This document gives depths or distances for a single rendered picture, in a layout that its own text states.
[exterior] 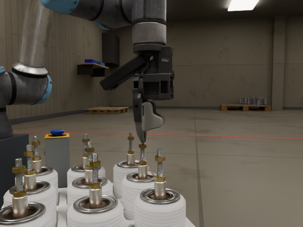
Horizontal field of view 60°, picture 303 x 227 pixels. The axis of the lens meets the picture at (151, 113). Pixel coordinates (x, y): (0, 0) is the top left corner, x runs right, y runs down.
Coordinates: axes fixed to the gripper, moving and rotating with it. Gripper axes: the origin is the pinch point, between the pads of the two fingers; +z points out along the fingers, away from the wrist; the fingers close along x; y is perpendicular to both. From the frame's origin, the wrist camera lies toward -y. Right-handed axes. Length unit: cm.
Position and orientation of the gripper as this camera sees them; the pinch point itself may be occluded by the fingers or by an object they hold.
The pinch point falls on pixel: (140, 136)
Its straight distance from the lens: 59.9
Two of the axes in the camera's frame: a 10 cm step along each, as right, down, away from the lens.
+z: 0.0, 10.0, 0.7
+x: 1.9, -0.7, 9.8
